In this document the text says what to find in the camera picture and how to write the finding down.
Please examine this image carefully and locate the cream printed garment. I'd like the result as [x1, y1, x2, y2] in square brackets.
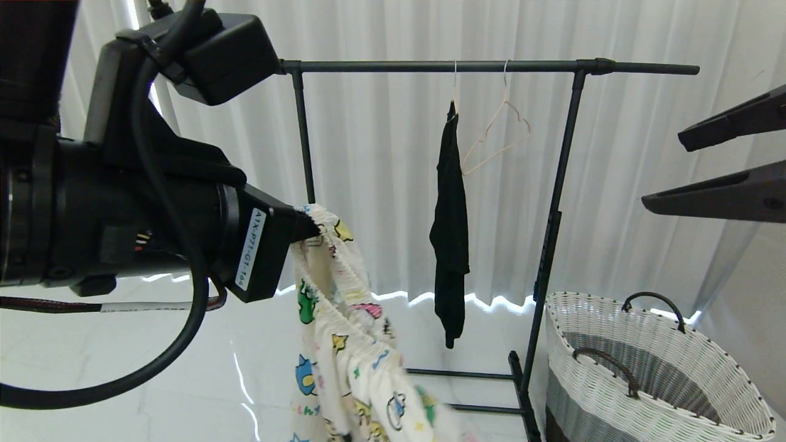
[289, 204, 467, 442]

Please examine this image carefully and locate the white curtain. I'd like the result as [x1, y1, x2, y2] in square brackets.
[61, 0, 786, 320]

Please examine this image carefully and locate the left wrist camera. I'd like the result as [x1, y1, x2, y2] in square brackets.
[83, 9, 283, 185]

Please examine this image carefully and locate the black clothes rack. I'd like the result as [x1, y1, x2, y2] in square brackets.
[279, 57, 701, 442]

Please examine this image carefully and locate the white laundry basket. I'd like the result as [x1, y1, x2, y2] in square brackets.
[545, 291, 777, 442]

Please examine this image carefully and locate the black garment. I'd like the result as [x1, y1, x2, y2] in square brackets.
[429, 101, 471, 349]

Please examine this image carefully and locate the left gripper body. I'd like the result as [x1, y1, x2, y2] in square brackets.
[43, 138, 297, 304]

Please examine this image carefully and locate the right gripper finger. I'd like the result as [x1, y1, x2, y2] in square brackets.
[679, 86, 786, 152]
[642, 161, 786, 223]

